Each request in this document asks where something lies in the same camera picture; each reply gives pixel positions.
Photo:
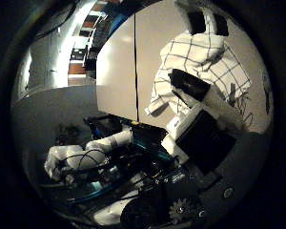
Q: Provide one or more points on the white partition panel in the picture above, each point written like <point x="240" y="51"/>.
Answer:
<point x="51" y="108"/>

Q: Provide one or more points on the person with dark hair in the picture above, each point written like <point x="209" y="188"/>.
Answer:
<point x="66" y="133"/>

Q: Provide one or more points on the white cloth with dark grid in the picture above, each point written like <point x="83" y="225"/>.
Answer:
<point x="194" y="54"/>

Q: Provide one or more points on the shelf rack with orange panels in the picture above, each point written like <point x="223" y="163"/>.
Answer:
<point x="77" y="68"/>

